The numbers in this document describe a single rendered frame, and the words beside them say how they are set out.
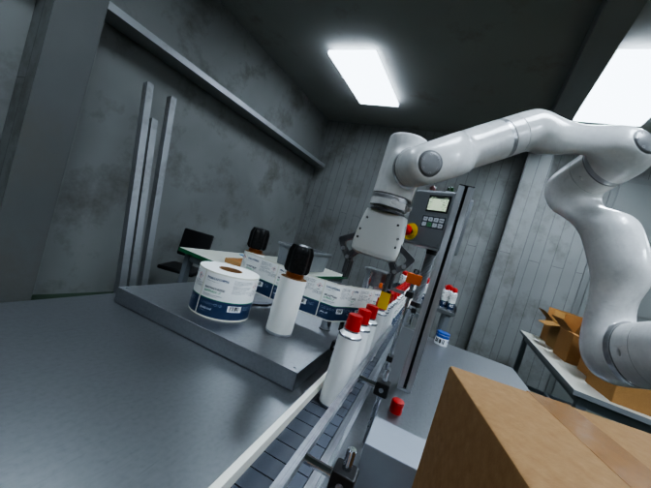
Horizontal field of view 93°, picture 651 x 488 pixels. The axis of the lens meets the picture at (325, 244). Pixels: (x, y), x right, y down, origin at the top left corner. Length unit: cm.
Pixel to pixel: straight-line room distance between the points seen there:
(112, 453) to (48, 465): 7
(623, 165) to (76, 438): 108
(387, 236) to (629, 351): 47
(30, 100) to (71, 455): 272
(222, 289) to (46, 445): 54
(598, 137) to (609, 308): 35
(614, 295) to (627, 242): 11
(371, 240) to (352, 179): 526
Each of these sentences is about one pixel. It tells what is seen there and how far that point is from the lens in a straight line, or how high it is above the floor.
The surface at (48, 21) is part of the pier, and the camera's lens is 322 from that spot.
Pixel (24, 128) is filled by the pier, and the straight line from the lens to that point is 312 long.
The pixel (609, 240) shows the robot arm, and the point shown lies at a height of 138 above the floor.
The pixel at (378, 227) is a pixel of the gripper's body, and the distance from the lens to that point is 65.
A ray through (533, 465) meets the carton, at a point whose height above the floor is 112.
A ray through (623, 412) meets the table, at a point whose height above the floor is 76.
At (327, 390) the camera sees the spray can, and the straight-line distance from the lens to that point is 73.
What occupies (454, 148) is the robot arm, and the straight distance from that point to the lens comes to 63.
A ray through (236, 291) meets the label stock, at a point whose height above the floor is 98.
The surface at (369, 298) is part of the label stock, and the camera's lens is 134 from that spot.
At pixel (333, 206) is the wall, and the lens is 591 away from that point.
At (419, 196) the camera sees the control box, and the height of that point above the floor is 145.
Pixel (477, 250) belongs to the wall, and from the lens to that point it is 529.
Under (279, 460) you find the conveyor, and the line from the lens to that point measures 59.
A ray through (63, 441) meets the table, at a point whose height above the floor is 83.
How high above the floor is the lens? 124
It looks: 2 degrees down
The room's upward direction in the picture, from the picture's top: 16 degrees clockwise
